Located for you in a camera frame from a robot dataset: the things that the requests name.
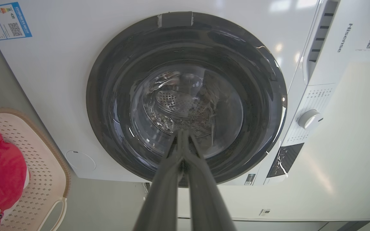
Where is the beige perforated laundry basket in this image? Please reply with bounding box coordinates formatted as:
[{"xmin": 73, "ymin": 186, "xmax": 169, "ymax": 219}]
[{"xmin": 0, "ymin": 107, "xmax": 72, "ymax": 231}]

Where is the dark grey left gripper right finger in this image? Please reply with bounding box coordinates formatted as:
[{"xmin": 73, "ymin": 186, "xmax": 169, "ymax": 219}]
[{"xmin": 182, "ymin": 130, "xmax": 237, "ymax": 231}]

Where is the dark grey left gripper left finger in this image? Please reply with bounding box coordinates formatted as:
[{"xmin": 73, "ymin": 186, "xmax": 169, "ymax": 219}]
[{"xmin": 133, "ymin": 129, "xmax": 184, "ymax": 231}]

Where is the black washing machine display panel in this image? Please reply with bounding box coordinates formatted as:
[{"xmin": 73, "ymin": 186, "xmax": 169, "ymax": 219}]
[{"xmin": 266, "ymin": 143, "xmax": 304, "ymax": 178}]

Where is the blue energy label sticker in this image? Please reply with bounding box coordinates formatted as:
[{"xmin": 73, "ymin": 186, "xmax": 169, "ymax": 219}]
[{"xmin": 0, "ymin": 2, "xmax": 33, "ymax": 41}]

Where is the white round control dial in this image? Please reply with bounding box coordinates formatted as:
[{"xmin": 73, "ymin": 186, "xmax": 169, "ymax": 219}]
[{"xmin": 297, "ymin": 109, "xmax": 324, "ymax": 130}]

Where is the dark round washing machine door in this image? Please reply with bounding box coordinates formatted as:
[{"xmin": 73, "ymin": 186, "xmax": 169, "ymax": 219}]
[{"xmin": 86, "ymin": 11, "xmax": 288, "ymax": 187}]

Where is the white front-load washing machine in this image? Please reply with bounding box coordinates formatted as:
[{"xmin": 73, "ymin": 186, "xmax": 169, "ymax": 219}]
[{"xmin": 0, "ymin": 0, "xmax": 370, "ymax": 186}]

